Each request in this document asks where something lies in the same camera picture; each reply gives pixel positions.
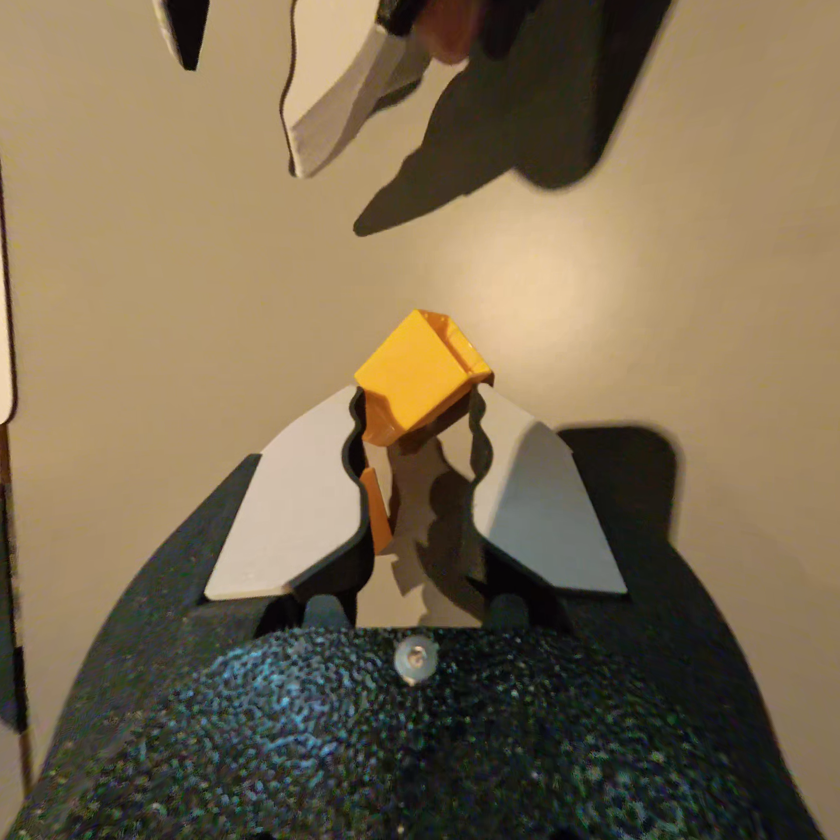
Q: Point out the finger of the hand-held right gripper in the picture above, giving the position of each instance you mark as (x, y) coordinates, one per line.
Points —
(184, 29)
(341, 98)

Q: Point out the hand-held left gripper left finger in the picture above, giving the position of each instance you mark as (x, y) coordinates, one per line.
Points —
(295, 505)

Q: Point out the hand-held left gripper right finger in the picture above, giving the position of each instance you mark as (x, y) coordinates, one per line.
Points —
(538, 512)

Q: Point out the orange mega block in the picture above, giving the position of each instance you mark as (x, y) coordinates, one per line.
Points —
(413, 377)

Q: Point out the person's right hand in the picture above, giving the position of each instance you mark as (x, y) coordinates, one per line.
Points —
(449, 29)

